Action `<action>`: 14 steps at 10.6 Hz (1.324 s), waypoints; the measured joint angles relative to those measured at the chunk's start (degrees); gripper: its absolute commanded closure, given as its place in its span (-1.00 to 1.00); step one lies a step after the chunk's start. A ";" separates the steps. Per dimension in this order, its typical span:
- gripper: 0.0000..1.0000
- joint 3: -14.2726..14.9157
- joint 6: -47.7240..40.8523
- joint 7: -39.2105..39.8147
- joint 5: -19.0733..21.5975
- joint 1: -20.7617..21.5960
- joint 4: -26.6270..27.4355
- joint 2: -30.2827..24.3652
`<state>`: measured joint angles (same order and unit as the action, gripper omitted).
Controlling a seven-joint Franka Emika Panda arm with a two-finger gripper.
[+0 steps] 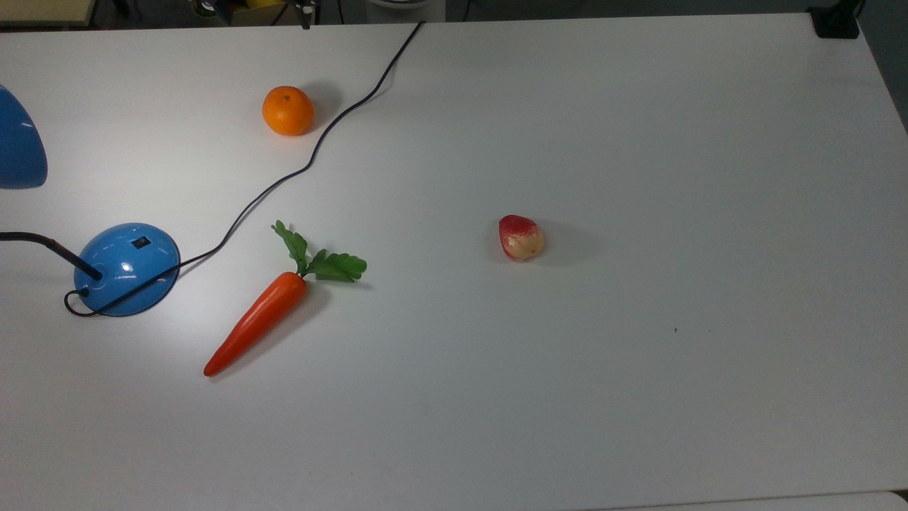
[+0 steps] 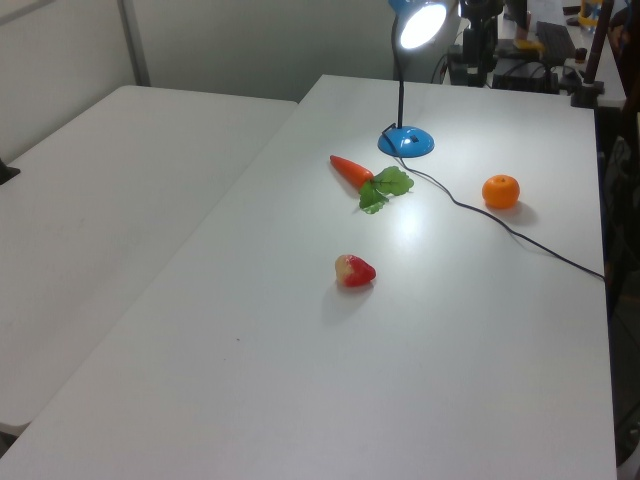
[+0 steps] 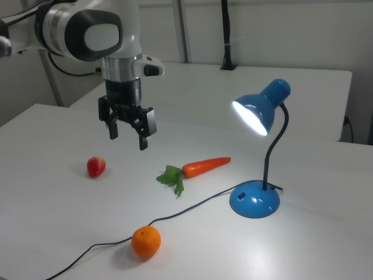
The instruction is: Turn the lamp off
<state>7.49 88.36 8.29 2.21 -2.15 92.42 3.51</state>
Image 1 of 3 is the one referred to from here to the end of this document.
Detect blue desk lamp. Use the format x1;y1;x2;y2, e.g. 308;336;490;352
0;85;181;317

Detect orange fruit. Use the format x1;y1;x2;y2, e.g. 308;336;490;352
262;86;315;137

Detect wooden desk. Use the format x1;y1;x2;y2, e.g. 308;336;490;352
0;0;97;28

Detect orange toy carrot green leaves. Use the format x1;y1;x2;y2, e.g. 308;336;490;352
204;220;368;378

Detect red yellow toy strawberry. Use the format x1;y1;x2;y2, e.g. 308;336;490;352
498;214;546;262

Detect black table clamp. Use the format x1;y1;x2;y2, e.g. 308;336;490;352
808;0;865;40

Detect black lamp power cable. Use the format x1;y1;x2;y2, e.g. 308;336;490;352
64;21;425;318

